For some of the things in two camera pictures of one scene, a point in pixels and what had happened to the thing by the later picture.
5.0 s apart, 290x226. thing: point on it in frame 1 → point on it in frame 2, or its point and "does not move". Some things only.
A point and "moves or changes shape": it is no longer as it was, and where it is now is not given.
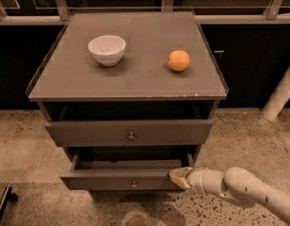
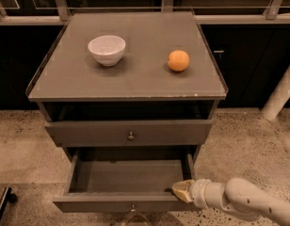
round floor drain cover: (136, 220) does not move
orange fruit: (178, 60) does not move
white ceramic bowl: (107, 50) does not move
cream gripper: (196, 179) → (199, 190)
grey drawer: (125, 169) moves or changes shape
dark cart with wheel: (8, 196) does not move
